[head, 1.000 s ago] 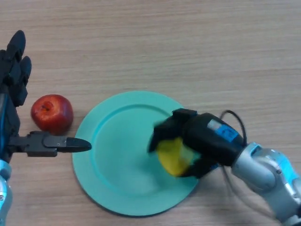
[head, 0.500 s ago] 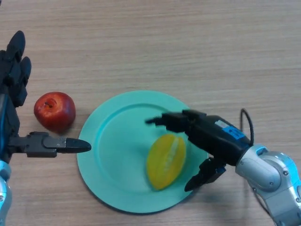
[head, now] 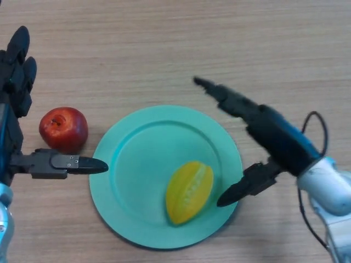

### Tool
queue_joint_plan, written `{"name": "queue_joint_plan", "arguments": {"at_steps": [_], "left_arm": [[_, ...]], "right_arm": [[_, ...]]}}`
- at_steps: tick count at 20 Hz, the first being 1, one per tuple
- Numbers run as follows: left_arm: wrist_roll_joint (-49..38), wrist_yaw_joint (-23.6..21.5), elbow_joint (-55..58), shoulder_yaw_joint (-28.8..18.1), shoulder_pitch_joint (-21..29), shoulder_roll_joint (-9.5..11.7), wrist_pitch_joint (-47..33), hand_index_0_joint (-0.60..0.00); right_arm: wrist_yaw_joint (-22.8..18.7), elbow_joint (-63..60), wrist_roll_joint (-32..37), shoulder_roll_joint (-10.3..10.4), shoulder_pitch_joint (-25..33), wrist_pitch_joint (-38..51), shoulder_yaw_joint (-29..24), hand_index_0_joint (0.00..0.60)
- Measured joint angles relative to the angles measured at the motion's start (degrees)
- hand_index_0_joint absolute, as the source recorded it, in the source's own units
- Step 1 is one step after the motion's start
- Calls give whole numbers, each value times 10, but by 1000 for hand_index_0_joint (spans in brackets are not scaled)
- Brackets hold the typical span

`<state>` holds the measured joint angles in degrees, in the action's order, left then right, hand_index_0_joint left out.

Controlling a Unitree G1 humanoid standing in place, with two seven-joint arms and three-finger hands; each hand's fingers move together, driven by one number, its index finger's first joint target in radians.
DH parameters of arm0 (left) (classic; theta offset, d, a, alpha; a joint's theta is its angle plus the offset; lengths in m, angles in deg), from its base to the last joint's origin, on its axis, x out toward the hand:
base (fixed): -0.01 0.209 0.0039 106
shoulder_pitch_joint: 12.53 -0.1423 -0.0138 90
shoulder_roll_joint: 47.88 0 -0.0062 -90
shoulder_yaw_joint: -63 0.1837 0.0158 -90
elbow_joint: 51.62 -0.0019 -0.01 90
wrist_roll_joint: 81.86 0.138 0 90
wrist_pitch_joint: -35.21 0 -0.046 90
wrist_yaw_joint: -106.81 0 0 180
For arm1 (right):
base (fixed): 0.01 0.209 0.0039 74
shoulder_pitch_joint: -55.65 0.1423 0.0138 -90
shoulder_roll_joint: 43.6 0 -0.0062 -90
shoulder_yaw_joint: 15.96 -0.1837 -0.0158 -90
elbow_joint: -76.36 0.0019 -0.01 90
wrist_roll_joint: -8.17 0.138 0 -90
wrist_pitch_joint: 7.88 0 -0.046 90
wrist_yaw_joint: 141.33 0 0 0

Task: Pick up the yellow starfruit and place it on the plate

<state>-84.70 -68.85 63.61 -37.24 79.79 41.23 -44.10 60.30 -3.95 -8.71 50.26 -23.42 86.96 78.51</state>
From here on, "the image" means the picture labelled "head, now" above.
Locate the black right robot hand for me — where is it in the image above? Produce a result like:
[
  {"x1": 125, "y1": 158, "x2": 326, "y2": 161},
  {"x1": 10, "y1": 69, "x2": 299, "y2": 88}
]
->
[{"x1": 193, "y1": 76, "x2": 323, "y2": 208}]

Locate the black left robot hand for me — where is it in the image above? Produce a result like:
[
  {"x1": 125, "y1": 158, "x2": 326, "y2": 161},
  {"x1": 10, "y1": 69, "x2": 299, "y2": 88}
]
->
[{"x1": 0, "y1": 26, "x2": 109, "y2": 188}]

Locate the yellow starfruit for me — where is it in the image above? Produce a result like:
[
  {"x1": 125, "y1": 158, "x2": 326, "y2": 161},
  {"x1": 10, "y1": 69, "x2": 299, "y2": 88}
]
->
[{"x1": 165, "y1": 161, "x2": 214, "y2": 226}]

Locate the green round plate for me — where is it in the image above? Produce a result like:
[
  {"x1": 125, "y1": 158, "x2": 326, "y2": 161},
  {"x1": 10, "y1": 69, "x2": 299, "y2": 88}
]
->
[{"x1": 89, "y1": 105, "x2": 244, "y2": 250}]

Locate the red apple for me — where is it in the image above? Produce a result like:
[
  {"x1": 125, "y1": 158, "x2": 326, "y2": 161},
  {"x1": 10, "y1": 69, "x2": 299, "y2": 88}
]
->
[{"x1": 38, "y1": 106, "x2": 89, "y2": 154}]

